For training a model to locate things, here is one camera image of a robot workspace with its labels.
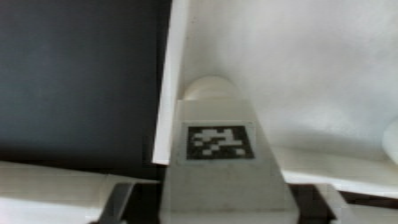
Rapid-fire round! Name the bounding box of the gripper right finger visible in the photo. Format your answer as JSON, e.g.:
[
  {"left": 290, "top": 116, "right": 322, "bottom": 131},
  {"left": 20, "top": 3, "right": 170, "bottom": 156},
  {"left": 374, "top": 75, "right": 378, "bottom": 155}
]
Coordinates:
[{"left": 296, "top": 184, "right": 360, "bottom": 224}]

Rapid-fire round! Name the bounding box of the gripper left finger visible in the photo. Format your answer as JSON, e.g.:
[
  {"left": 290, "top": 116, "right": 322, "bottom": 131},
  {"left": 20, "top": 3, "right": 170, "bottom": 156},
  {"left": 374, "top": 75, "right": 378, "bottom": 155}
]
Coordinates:
[{"left": 90, "top": 183, "right": 134, "bottom": 224}]

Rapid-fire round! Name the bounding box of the white table leg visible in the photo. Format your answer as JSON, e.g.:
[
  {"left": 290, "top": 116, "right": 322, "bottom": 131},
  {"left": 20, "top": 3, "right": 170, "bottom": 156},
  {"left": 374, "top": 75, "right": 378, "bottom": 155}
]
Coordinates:
[{"left": 161, "top": 76, "right": 299, "bottom": 224}]

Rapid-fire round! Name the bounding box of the white square table top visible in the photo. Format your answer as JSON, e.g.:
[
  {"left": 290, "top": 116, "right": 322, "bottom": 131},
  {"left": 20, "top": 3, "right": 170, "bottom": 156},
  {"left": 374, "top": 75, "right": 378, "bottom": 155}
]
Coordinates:
[{"left": 154, "top": 0, "right": 398, "bottom": 198}]

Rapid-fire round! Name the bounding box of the white U-shaped fence wall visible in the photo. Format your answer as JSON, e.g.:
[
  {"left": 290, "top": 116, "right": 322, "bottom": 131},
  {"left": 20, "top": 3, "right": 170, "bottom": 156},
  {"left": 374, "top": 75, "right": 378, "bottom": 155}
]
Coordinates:
[{"left": 0, "top": 161, "right": 155, "bottom": 224}]

